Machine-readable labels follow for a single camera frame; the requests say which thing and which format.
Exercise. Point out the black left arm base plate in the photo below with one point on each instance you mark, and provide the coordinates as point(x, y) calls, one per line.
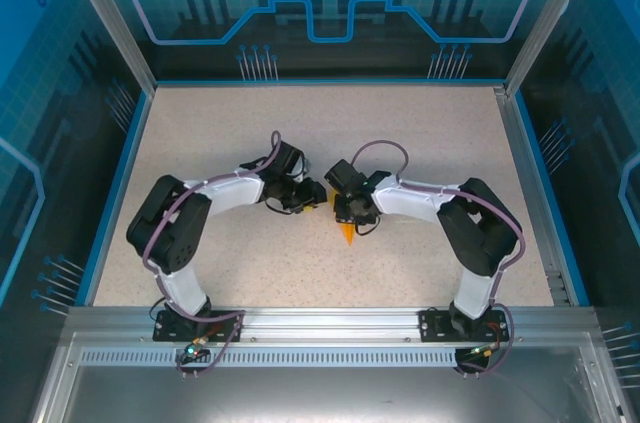
point(225, 325)

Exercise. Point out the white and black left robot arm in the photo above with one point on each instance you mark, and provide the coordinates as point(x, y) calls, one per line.
point(170, 233)

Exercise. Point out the grey metal tray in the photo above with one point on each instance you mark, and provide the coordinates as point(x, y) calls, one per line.
point(320, 393)

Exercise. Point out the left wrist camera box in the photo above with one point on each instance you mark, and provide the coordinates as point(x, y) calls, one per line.
point(300, 170)

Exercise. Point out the aluminium mounting rail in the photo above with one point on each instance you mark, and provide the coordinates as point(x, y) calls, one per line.
point(330, 323)

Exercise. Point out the aluminium frame post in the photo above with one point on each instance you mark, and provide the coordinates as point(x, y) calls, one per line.
point(110, 18)
point(547, 18)

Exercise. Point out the yellow square paper sheet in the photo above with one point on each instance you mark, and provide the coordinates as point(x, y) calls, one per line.
point(348, 235)

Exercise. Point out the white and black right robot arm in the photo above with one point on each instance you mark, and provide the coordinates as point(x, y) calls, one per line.
point(480, 233)

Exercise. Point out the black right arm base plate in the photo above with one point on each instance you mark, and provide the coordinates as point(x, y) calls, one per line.
point(435, 325)

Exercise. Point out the blue table edge strip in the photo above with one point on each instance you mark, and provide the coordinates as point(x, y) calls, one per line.
point(538, 163)
point(126, 168)

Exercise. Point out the aluminium table side rail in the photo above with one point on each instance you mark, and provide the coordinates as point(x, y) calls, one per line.
point(521, 158)

